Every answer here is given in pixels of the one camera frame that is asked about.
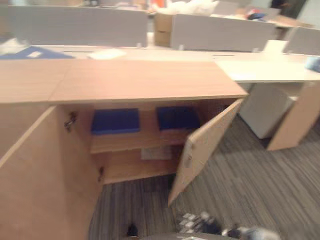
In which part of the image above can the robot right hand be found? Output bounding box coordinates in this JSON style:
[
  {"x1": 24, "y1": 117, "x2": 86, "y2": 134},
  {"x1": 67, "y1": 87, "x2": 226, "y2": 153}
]
[{"x1": 175, "y1": 211, "x2": 241, "y2": 238}]

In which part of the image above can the wooden cabinet shelf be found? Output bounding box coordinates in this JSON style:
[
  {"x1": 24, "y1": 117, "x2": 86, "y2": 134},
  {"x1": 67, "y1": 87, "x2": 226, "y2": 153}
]
[{"x1": 89, "y1": 128, "x2": 191, "y2": 154}]

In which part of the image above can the wooden office cabinet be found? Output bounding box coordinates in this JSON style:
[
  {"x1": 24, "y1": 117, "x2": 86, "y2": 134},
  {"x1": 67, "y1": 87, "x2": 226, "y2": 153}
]
[{"x1": 0, "y1": 59, "x2": 250, "y2": 186}]

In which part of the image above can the wooden cabinet door with hinges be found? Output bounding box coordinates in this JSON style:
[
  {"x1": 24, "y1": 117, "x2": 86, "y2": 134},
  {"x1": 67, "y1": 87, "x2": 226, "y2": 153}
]
[{"x1": 0, "y1": 104, "x2": 106, "y2": 240}]

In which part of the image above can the blue folder with white label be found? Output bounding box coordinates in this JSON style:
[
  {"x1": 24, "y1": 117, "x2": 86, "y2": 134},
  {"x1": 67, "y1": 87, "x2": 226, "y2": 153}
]
[{"x1": 0, "y1": 47, "x2": 76, "y2": 61}]

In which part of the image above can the robot body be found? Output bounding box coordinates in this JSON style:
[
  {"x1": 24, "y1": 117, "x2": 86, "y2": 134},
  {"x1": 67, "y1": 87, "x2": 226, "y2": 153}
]
[{"x1": 138, "y1": 232, "x2": 226, "y2": 240}]

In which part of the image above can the robot dark foot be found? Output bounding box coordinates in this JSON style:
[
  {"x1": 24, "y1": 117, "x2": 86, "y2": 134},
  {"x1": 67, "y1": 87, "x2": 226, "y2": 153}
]
[{"x1": 127, "y1": 223, "x2": 139, "y2": 238}]

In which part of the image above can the white paper sheet stack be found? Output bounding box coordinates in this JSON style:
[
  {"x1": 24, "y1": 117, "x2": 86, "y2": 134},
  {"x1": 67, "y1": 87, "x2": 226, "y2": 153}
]
[{"x1": 140, "y1": 147, "x2": 174, "y2": 161}]

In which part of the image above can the wooden desk side panel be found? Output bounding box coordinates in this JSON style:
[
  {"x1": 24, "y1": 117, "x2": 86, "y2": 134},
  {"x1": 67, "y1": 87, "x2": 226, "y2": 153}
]
[{"x1": 265, "y1": 80, "x2": 320, "y2": 152}]

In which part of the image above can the white desk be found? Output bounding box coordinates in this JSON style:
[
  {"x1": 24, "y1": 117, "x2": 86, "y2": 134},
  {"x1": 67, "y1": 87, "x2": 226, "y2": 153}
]
[{"x1": 214, "y1": 52, "x2": 320, "y2": 84}]

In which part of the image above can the white paper box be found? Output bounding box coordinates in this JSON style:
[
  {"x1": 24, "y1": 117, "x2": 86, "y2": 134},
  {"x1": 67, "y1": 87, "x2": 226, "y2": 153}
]
[{"x1": 262, "y1": 39, "x2": 289, "y2": 55}]

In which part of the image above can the light blue container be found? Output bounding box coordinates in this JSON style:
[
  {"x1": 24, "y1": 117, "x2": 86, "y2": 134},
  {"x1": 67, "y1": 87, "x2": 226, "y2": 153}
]
[{"x1": 305, "y1": 55, "x2": 320, "y2": 71}]

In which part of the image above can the brown cardboard box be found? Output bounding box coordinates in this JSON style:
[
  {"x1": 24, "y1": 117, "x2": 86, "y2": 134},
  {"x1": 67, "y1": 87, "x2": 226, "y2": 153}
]
[{"x1": 153, "y1": 12, "x2": 176, "y2": 49}]

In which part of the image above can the white plastic bag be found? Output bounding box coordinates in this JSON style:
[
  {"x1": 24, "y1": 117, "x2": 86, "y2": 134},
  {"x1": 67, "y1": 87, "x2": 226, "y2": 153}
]
[{"x1": 151, "y1": 0, "x2": 221, "y2": 16}]

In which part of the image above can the long grey desk partition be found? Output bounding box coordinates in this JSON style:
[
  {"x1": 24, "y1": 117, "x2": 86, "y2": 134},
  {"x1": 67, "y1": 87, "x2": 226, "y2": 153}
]
[{"x1": 7, "y1": 5, "x2": 149, "y2": 49}]

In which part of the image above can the white drawer pedestal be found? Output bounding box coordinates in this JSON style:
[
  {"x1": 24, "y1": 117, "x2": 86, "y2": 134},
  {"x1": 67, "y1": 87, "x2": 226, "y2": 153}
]
[{"x1": 238, "y1": 82, "x2": 299, "y2": 140}]

